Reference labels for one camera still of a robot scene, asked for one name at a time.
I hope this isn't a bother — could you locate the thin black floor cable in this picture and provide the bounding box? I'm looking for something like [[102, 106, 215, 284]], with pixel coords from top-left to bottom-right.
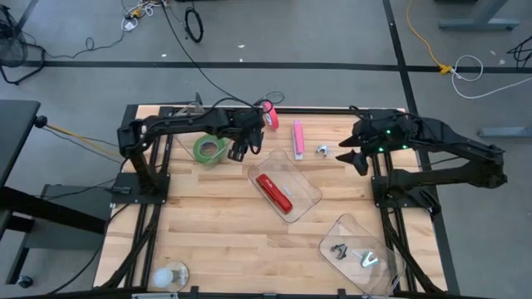
[[43, 28, 126, 59]]

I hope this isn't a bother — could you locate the grey floor foot bar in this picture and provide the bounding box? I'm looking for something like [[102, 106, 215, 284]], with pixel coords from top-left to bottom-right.
[[477, 126, 532, 139]]

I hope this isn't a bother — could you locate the clear plastic bin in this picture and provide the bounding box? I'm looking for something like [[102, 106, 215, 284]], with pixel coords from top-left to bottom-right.
[[247, 148, 323, 224], [318, 213, 406, 298], [161, 101, 232, 170]]

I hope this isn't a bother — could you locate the black desk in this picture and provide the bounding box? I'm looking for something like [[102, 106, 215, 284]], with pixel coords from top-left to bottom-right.
[[0, 99, 113, 287]]

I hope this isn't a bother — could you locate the silver bracket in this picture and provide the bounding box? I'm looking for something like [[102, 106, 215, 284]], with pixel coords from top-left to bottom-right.
[[131, 292, 180, 299]]

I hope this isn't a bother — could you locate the coiled black cable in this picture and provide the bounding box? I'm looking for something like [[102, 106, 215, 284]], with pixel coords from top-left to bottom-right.
[[184, 7, 204, 44]]

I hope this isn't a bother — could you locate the white light bulb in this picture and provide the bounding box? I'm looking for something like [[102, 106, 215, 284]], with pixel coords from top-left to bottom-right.
[[151, 267, 188, 291]]

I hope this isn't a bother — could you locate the white cable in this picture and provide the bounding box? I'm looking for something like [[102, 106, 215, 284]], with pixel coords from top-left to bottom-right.
[[451, 54, 532, 100]]

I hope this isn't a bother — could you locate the black aluminium table frame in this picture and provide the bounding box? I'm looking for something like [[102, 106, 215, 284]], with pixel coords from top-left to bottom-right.
[[97, 103, 448, 299]]

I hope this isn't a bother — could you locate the black floor fan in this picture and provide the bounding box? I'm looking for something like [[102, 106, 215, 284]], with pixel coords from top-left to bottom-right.
[[0, 6, 47, 86]]

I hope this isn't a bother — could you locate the red stapler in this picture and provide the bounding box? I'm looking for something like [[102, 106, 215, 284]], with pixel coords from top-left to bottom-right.
[[254, 173, 293, 215]]

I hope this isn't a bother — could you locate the thin yellow cord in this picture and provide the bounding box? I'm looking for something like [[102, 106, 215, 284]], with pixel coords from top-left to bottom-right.
[[45, 123, 126, 159]]

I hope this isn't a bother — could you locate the long black floor cable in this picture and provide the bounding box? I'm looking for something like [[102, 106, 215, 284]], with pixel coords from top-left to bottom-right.
[[159, 0, 250, 106]]

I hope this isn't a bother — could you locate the pink tape roll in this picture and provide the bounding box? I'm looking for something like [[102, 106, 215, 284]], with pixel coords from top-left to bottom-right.
[[262, 100, 280, 131]]

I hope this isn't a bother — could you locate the black cable loop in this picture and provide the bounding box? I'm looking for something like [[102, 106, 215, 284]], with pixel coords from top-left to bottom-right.
[[264, 90, 286, 105]]

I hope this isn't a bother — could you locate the grey desk leg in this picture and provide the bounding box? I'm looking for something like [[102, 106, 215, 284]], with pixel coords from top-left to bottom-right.
[[434, 0, 520, 31]]

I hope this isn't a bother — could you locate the yellow extension cable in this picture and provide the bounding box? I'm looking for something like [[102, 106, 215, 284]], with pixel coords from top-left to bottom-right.
[[406, 0, 453, 76]]

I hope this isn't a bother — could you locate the pink stapler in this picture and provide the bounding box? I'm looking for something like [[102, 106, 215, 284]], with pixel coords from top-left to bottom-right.
[[292, 120, 306, 161]]

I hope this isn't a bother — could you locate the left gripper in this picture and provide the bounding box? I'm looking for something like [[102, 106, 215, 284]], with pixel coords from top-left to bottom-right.
[[226, 107, 267, 164]]

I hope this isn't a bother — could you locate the teal metal clip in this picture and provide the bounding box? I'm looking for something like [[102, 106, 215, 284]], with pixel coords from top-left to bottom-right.
[[330, 243, 348, 261]]

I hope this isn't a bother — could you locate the black cable tangle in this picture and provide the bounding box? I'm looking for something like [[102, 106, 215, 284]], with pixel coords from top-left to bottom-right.
[[506, 35, 532, 70]]

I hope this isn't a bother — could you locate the green tape roll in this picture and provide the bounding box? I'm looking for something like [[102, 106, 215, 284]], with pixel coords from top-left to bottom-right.
[[192, 133, 228, 167]]

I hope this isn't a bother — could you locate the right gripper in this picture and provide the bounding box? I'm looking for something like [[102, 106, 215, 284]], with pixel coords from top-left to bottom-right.
[[334, 108, 419, 177]]

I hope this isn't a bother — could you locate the teal staple remover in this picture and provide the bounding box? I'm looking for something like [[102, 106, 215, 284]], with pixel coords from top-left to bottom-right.
[[359, 251, 380, 269]]

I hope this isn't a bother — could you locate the tangled cable bundle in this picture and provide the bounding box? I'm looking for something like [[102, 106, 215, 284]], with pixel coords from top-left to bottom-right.
[[124, 0, 167, 20]]

